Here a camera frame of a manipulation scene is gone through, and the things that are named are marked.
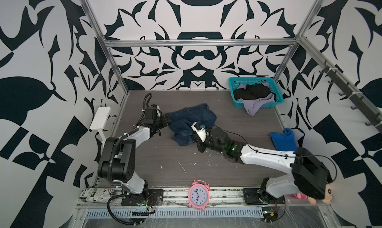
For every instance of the rolled newspaper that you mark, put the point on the rolled newspaper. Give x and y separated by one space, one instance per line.
97 195

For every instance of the white box on stand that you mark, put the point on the white box on stand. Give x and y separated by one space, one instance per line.
99 121

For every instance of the pink alarm clock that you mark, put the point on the pink alarm clock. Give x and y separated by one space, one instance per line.
199 195

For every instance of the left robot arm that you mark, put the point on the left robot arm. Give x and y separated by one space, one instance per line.
117 162

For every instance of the black coat hook rail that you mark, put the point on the black coat hook rail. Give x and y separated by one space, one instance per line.
349 91

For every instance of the teal plastic basket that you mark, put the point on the teal plastic basket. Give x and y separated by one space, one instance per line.
236 82

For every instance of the small green circuit board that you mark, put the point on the small green circuit board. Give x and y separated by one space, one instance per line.
269 215

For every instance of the bright blue cloth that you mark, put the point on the bright blue cloth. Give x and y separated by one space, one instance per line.
284 141

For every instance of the dark blue denim skirt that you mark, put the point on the dark blue denim skirt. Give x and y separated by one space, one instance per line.
182 121

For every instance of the white slotted cable duct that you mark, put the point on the white slotted cable duct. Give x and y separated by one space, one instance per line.
214 212

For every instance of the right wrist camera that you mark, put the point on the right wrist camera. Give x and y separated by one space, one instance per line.
200 130

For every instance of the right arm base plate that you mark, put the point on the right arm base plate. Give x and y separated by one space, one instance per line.
252 196

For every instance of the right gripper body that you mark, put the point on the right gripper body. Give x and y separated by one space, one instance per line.
208 143

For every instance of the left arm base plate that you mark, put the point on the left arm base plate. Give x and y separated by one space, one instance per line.
149 197

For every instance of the black garment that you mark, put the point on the black garment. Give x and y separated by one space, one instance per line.
253 92

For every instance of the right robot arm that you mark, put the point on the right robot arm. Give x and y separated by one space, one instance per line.
303 172

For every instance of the lavender garment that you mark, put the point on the lavender garment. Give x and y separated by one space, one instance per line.
252 106

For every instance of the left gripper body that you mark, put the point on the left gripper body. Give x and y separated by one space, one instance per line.
162 122

